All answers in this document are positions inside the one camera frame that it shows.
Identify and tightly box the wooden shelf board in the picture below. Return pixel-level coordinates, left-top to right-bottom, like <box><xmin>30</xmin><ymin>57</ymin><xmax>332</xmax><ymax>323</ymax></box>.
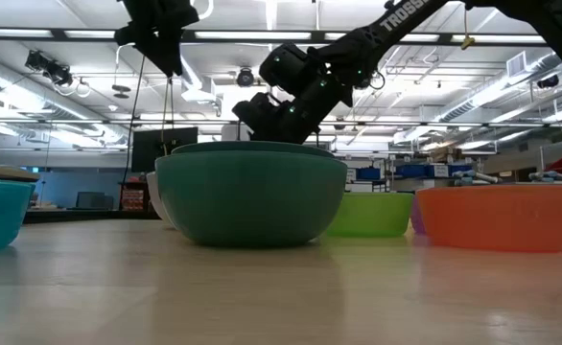
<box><xmin>0</xmin><ymin>165</ymin><xmax>41</xmax><ymax>183</ymax></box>

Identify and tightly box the black ceiling camera rig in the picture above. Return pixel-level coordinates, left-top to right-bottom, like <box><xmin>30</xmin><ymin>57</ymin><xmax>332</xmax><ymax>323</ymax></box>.
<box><xmin>24</xmin><ymin>49</ymin><xmax>75</xmax><ymax>88</ymax></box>

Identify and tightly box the grey box on bench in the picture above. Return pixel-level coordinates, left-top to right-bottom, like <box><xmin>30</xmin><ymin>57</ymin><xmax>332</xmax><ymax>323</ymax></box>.
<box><xmin>75</xmin><ymin>191</ymin><xmax>115</xmax><ymax>211</ymax></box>

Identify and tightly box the red drawer cabinet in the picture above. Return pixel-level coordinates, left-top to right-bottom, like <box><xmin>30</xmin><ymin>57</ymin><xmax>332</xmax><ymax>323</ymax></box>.
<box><xmin>119</xmin><ymin>181</ymin><xmax>149</xmax><ymax>213</ymax></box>

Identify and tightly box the orange bowl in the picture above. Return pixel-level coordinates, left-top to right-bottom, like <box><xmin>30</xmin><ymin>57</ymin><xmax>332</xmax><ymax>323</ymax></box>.
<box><xmin>415</xmin><ymin>183</ymin><xmax>562</xmax><ymax>254</ymax></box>

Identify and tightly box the teal green bowl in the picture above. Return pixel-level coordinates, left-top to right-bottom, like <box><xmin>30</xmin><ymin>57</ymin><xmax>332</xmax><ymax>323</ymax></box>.
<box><xmin>171</xmin><ymin>140</ymin><xmax>336</xmax><ymax>159</ymax></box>

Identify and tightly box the black ceiling camera with cable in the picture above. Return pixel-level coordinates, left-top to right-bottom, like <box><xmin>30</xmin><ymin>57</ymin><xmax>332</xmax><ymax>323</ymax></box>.
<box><xmin>357</xmin><ymin>70</ymin><xmax>386</xmax><ymax>92</ymax></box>

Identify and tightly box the round black ceiling camera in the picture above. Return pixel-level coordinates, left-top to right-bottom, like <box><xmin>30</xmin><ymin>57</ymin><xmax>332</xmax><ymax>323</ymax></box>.
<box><xmin>235</xmin><ymin>66</ymin><xmax>255</xmax><ymax>89</ymax></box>

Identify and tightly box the white bowl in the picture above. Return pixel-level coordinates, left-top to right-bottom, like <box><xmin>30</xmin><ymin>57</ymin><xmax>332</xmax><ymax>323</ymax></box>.
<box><xmin>146</xmin><ymin>171</ymin><xmax>176</xmax><ymax>229</ymax></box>

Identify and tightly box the thin black hanging cable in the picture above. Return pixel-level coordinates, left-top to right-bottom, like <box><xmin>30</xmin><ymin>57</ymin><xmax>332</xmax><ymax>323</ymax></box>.
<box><xmin>121</xmin><ymin>55</ymin><xmax>147</xmax><ymax>184</ymax></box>

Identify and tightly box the large dark green bowl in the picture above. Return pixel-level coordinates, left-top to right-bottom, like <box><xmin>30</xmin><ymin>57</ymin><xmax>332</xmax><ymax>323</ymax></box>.
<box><xmin>154</xmin><ymin>150</ymin><xmax>349</xmax><ymax>249</ymax></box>

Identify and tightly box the purple bowl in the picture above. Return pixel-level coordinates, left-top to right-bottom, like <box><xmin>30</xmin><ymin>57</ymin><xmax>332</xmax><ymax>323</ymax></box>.
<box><xmin>410</xmin><ymin>194</ymin><xmax>427</xmax><ymax>237</ymax></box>

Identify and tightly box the yellow hanging hook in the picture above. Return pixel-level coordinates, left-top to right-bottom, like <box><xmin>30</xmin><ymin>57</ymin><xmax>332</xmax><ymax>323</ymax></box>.
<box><xmin>459</xmin><ymin>8</ymin><xmax>477</xmax><ymax>52</ymax></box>

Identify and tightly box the lime green bowl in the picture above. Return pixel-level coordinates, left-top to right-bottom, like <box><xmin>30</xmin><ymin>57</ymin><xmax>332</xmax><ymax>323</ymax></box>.
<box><xmin>325</xmin><ymin>191</ymin><xmax>415</xmax><ymax>239</ymax></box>

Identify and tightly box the black ceiling box device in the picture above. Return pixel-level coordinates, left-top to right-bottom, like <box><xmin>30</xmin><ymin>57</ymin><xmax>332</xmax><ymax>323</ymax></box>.
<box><xmin>536</xmin><ymin>73</ymin><xmax>561</xmax><ymax>90</ymax></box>

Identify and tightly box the black monitor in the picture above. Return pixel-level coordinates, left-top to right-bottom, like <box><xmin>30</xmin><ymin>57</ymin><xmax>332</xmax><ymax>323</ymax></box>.
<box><xmin>130</xmin><ymin>126</ymin><xmax>199</xmax><ymax>174</ymax></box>

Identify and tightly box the white ceiling air vent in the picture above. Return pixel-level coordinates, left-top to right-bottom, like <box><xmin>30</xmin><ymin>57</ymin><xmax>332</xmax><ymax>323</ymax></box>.
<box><xmin>505</xmin><ymin>51</ymin><xmax>528</xmax><ymax>79</ymax></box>

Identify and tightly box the blue storage bins shelf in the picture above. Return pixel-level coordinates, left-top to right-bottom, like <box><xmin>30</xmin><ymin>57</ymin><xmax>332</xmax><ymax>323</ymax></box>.
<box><xmin>355</xmin><ymin>163</ymin><xmax>474</xmax><ymax>181</ymax></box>

